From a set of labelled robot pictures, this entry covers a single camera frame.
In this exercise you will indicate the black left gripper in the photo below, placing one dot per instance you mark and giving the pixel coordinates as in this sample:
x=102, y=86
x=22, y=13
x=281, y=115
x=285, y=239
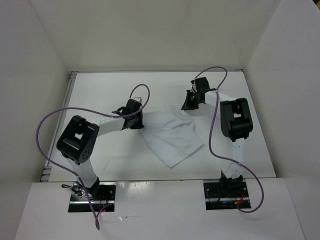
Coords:
x=139, y=125

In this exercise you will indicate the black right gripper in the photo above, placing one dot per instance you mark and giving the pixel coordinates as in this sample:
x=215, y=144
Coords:
x=188, y=105

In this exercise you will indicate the white skirt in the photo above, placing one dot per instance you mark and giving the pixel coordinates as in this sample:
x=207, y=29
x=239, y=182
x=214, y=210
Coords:
x=170, y=135

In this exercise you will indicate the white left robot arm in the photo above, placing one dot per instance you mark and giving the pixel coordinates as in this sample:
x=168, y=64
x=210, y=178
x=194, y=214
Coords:
x=78, y=139

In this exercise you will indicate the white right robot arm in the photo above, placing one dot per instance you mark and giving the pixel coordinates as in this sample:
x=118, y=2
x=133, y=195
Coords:
x=235, y=123

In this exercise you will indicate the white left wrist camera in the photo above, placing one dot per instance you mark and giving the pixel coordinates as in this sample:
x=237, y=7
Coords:
x=138, y=99

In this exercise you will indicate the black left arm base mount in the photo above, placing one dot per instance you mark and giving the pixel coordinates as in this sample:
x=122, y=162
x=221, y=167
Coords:
x=103, y=201

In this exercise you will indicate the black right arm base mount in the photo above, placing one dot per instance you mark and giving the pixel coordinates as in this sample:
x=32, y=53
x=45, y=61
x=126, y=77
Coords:
x=225, y=197

